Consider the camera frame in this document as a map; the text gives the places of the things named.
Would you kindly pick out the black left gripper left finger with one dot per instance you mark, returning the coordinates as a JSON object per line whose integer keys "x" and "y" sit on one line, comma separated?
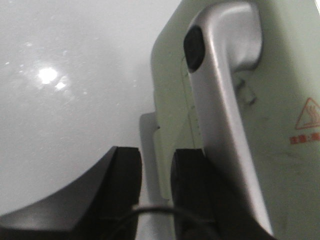
{"x": 86, "y": 209}

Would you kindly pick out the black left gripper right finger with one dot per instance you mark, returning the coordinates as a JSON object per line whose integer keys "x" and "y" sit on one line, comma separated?
{"x": 198, "y": 188}

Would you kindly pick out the breakfast maker hinged lid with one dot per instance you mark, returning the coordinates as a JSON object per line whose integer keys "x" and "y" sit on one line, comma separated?
{"x": 240, "y": 80}

